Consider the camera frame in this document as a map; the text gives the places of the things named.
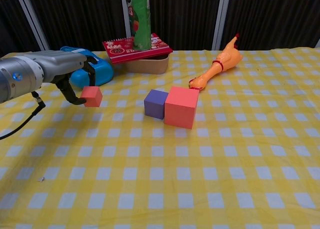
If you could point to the grey partition frame post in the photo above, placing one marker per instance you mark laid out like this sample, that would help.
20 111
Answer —
318 44
123 11
221 19
31 16

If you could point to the large orange foam cube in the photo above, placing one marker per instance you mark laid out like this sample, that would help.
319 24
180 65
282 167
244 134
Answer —
180 109

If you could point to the blue detergent bottle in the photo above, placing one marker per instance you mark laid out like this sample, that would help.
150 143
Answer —
103 71

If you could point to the yellow white checked tablecloth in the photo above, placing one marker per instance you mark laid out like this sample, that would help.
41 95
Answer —
175 169

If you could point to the small orange foam cube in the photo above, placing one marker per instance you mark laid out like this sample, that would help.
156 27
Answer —
93 97

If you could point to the purple cube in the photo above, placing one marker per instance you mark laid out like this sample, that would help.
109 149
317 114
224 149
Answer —
155 105

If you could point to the green can with red lid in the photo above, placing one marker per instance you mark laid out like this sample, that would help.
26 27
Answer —
141 19

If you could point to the small white paper scrap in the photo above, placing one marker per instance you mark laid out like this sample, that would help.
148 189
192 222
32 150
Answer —
40 179

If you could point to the beige oval box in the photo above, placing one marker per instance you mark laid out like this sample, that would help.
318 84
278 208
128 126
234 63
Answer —
150 65

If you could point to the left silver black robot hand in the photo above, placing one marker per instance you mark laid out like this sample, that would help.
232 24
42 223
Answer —
62 64

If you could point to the orange rubber chicken toy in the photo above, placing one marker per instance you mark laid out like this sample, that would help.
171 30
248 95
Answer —
225 61

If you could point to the red desk calendar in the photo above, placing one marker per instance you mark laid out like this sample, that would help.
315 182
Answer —
120 51

